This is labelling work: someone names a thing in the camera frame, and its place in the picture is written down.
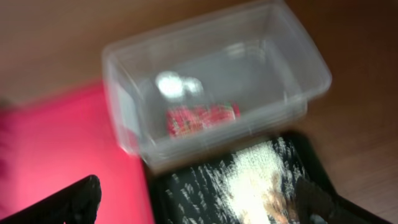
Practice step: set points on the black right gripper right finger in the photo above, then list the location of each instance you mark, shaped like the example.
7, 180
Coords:
312, 201

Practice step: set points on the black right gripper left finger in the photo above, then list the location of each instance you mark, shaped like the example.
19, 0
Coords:
76, 204

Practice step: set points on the red candy wrapper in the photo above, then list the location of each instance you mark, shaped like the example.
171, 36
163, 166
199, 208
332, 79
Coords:
182, 121

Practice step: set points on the white napkin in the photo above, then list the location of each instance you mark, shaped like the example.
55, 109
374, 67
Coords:
174, 87

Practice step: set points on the black plastic tray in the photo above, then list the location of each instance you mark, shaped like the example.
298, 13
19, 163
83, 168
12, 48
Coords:
315, 172

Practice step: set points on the red plastic tray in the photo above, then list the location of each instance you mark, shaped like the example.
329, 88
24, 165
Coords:
49, 145

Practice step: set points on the clear plastic bin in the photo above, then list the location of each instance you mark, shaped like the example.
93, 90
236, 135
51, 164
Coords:
257, 55

